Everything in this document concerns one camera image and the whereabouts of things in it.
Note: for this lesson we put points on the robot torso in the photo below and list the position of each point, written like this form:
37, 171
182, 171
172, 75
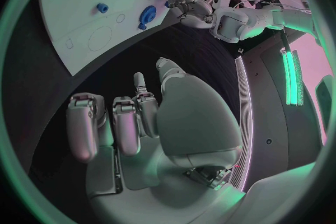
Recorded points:
267, 114

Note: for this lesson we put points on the blue gear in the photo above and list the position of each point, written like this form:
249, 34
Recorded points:
148, 14

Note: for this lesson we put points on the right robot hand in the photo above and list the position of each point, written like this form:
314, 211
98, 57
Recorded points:
194, 123

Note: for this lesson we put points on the blue short cylinder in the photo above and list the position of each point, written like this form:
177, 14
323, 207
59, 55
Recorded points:
102, 7

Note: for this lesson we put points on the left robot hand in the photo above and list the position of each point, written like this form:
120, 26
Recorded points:
195, 9

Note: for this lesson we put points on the glowing light bar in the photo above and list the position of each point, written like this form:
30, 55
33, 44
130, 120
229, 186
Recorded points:
290, 79

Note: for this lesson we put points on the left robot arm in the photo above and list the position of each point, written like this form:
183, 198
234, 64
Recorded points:
233, 24

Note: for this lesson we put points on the blue peg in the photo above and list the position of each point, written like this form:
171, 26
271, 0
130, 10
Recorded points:
142, 26
166, 4

